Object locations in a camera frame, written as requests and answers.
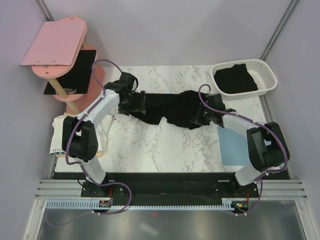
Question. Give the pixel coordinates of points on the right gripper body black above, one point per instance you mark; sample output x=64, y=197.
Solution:
x=203, y=116

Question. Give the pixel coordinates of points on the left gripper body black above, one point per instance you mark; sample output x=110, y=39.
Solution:
x=131, y=105

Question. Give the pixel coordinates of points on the black t shirt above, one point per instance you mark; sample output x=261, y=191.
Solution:
x=235, y=80
x=178, y=109

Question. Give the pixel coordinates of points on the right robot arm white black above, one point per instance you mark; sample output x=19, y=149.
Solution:
x=267, y=149

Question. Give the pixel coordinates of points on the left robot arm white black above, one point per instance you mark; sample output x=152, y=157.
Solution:
x=79, y=137

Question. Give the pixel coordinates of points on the light blue folding board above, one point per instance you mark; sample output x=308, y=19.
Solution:
x=233, y=148

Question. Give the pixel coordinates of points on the black t shirt in basket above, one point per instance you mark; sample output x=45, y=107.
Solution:
x=235, y=80

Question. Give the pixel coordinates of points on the black clipboard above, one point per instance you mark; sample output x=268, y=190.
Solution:
x=77, y=80

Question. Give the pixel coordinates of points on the white plastic basket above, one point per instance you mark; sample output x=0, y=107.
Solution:
x=259, y=70

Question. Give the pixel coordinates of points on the pink tiered shelf stand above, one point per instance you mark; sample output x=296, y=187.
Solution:
x=53, y=53

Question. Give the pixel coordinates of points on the white folded t shirt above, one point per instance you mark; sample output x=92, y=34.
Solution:
x=102, y=133

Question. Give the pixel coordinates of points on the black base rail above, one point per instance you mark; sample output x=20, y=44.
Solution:
x=121, y=184

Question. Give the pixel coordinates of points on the light blue cable duct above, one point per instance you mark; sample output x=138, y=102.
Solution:
x=99, y=205

